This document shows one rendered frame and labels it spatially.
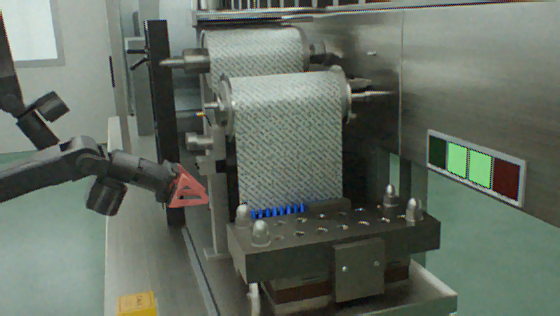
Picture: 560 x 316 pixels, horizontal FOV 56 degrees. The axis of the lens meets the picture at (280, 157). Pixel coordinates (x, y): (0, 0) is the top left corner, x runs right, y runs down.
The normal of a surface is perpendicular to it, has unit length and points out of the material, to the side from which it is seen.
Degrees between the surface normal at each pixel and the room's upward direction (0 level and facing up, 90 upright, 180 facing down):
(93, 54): 90
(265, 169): 90
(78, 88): 90
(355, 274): 90
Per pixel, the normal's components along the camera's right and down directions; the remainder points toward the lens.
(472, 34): -0.95, 0.11
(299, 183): 0.29, 0.23
